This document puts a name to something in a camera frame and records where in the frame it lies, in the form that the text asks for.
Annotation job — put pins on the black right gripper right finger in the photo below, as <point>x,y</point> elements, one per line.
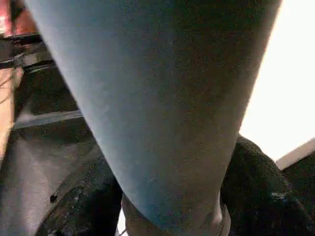
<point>263,196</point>

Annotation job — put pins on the black work mat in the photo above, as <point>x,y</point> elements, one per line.
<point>49,159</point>

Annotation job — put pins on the white plastic table top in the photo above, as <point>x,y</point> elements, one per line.
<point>283,86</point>

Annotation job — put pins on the white plastic table leg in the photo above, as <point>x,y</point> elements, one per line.
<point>160,98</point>

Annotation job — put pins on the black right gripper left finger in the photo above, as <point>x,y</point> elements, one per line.
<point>81,196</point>

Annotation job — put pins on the pink cloth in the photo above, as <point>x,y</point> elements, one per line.
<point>5,22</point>

